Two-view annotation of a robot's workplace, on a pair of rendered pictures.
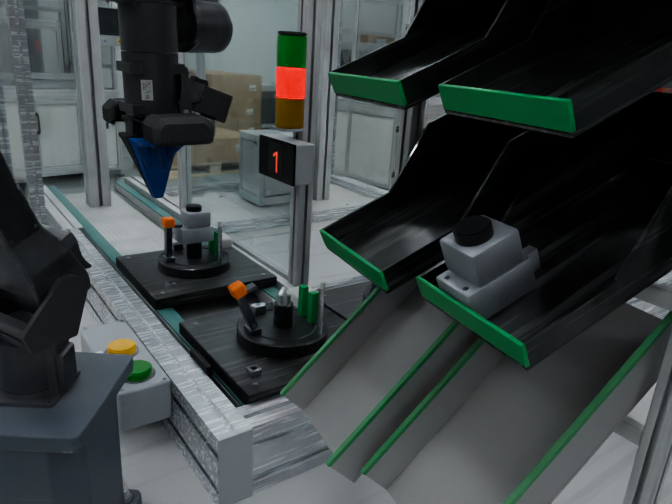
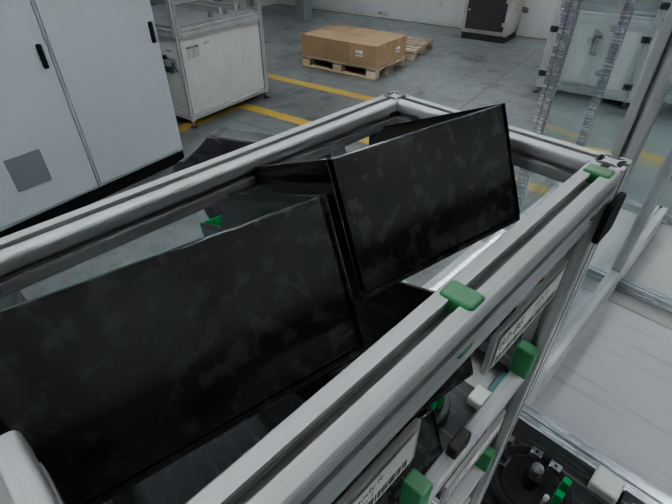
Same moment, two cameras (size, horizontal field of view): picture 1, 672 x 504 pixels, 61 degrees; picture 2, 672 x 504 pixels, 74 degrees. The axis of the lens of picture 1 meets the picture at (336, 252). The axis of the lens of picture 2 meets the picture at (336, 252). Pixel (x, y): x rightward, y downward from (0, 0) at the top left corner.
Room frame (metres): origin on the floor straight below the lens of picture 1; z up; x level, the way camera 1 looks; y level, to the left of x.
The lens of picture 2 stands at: (0.54, -0.44, 1.79)
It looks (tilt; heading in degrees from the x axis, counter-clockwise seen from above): 38 degrees down; 81
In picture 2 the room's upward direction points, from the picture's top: straight up
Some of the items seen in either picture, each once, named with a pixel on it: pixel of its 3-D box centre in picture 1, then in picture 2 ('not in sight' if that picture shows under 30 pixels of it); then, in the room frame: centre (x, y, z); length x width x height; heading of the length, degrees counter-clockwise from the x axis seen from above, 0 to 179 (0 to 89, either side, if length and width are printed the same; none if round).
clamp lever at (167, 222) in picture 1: (172, 236); not in sight; (1.03, 0.31, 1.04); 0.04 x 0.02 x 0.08; 127
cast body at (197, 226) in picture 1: (198, 222); not in sight; (1.07, 0.27, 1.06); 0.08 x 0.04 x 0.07; 127
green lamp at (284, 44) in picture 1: (291, 51); not in sight; (1.01, 0.10, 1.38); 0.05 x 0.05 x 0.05
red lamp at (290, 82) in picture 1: (290, 82); not in sight; (1.01, 0.10, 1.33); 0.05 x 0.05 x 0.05
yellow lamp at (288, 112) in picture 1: (289, 112); not in sight; (1.01, 0.10, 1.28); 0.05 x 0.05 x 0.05
